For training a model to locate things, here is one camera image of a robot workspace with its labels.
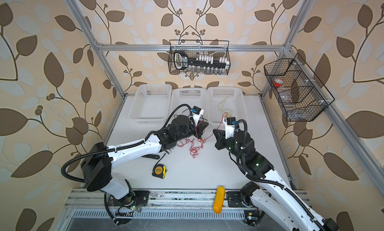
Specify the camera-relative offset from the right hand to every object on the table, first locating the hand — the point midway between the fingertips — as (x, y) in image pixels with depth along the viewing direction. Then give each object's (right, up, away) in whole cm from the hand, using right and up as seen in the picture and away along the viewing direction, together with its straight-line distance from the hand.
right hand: (214, 132), depth 71 cm
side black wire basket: (+44, +18, +3) cm, 47 cm away
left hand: (-2, +4, +4) cm, 6 cm away
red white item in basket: (+36, +26, +10) cm, 45 cm away
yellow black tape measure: (-29, -23, +10) cm, 38 cm away
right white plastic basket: (+13, +17, +41) cm, 46 cm away
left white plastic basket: (-45, +16, +46) cm, 66 cm away
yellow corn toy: (+2, -33, 0) cm, 33 cm away
